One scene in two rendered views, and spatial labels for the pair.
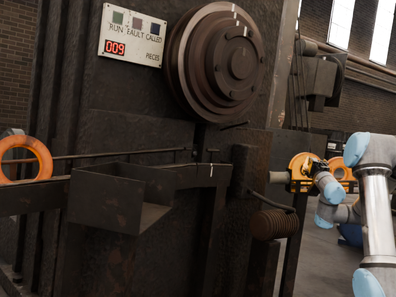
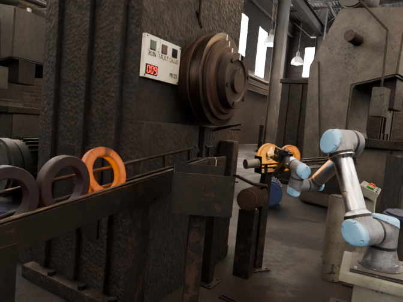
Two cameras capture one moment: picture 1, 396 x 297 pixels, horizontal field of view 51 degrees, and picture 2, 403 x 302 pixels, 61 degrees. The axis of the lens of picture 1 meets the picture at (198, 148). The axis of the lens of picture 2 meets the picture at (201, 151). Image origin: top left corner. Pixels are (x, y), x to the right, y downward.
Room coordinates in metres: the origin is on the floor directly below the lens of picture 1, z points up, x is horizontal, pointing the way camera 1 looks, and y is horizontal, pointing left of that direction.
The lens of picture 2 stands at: (-0.03, 0.59, 0.88)
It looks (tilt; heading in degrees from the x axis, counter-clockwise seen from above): 5 degrees down; 341
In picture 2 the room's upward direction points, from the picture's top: 5 degrees clockwise
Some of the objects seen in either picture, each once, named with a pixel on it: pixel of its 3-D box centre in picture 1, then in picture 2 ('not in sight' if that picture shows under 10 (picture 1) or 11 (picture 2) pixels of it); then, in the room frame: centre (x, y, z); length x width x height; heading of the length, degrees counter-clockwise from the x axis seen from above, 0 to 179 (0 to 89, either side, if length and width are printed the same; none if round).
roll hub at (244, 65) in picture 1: (237, 63); (234, 81); (1.60, -0.11, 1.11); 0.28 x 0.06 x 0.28; 131
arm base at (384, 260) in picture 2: not in sight; (381, 254); (1.14, -0.71, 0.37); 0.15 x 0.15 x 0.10
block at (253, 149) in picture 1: (242, 170); (226, 160); (1.84, -0.21, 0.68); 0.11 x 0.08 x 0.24; 41
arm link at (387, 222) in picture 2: not in sight; (382, 229); (1.14, -0.70, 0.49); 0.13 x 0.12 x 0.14; 95
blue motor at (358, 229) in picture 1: (362, 224); (268, 190); (3.47, -1.47, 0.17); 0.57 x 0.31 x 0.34; 151
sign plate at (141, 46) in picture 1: (134, 37); (161, 60); (1.54, 0.29, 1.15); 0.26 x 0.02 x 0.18; 131
